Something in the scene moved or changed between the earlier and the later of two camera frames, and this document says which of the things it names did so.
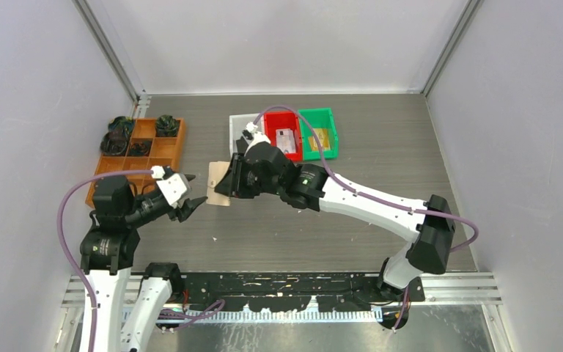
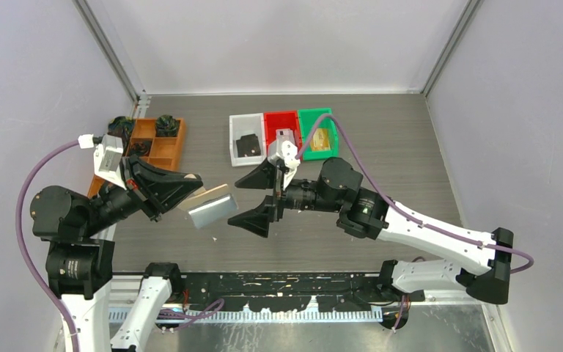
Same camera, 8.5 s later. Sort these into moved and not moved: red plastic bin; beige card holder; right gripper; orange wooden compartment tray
Moved: right gripper; beige card holder
Not moved: red plastic bin; orange wooden compartment tray
